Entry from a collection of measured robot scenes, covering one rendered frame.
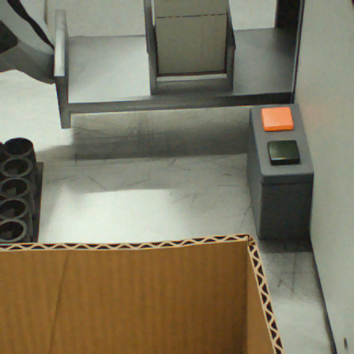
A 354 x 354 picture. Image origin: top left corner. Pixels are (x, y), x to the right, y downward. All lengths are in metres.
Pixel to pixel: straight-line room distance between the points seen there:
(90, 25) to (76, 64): 1.65
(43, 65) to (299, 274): 0.19
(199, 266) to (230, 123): 0.28
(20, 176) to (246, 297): 0.23
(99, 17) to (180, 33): 1.72
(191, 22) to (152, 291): 0.23
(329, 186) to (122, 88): 0.17
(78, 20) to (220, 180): 1.71
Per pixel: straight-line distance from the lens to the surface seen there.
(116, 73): 0.62
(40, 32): 0.62
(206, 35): 0.59
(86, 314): 0.39
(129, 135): 0.64
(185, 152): 0.63
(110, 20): 2.30
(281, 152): 0.55
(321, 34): 0.51
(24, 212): 0.56
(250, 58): 0.64
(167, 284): 0.39
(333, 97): 0.49
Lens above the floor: 1.29
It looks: 44 degrees down
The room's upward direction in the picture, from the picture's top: 1 degrees counter-clockwise
